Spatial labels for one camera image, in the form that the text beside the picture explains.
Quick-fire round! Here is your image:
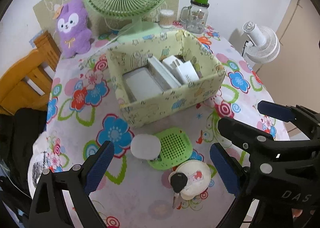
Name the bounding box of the floral tablecloth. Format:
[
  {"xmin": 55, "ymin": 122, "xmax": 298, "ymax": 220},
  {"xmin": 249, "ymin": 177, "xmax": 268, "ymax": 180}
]
[{"xmin": 28, "ymin": 26, "xmax": 289, "ymax": 227}]

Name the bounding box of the yellow cartoon fabric storage box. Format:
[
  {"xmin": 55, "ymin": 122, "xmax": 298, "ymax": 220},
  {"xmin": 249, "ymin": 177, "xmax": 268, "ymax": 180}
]
[{"xmin": 106, "ymin": 29, "xmax": 226, "ymax": 127}]

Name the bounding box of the white charger adapter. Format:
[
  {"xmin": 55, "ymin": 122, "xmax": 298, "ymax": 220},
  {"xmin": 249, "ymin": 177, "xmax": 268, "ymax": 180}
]
[{"xmin": 162, "ymin": 55, "xmax": 187, "ymax": 77}]

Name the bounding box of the green perforated panda speaker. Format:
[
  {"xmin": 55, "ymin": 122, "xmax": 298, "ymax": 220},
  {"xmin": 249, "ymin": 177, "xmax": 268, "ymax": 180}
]
[{"xmin": 148, "ymin": 127, "xmax": 193, "ymax": 171}]

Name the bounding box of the white round puff case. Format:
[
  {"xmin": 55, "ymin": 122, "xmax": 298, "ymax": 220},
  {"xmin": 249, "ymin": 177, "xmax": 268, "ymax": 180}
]
[{"xmin": 130, "ymin": 134, "xmax": 161, "ymax": 160}]

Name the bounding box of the clear plastic case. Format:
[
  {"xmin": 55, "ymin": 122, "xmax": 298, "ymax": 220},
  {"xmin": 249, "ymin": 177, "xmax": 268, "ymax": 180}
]
[{"xmin": 123, "ymin": 67, "xmax": 171, "ymax": 102}]

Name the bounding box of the cotton swab container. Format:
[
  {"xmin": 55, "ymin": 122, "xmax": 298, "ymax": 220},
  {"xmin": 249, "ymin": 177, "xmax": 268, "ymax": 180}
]
[{"xmin": 159, "ymin": 9, "xmax": 174, "ymax": 28}]

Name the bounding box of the cream round bear compact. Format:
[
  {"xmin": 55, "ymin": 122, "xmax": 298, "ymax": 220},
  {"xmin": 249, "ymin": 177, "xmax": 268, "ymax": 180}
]
[{"xmin": 168, "ymin": 160, "xmax": 211, "ymax": 200}]

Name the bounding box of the glass mug jar green lid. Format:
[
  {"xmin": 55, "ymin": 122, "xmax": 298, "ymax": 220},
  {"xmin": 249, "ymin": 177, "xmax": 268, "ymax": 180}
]
[{"xmin": 180, "ymin": 0, "xmax": 209, "ymax": 34}]

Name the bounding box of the purple plush bunny toy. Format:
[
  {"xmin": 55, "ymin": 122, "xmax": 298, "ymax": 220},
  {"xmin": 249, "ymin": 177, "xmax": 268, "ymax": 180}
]
[{"xmin": 53, "ymin": 0, "xmax": 92, "ymax": 59}]

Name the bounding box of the black key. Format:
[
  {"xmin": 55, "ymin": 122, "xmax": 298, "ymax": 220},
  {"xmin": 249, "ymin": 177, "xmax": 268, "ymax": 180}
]
[{"xmin": 170, "ymin": 172, "xmax": 188, "ymax": 208}]

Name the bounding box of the white clip fan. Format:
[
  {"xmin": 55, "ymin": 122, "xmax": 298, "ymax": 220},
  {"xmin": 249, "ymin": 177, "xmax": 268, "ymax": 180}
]
[{"xmin": 242, "ymin": 21, "xmax": 280, "ymax": 64}]

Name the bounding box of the black clothing on chair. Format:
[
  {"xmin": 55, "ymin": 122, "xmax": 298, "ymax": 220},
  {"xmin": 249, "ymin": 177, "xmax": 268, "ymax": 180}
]
[{"xmin": 1, "ymin": 108, "xmax": 47, "ymax": 217}]

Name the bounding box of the white card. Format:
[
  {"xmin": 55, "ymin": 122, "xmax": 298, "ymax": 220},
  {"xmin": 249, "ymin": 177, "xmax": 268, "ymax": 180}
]
[{"xmin": 177, "ymin": 61, "xmax": 200, "ymax": 84}]

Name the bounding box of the wooden chair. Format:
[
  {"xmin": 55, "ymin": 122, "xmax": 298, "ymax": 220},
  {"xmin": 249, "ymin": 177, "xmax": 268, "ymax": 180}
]
[{"xmin": 1, "ymin": 31, "xmax": 61, "ymax": 115}]

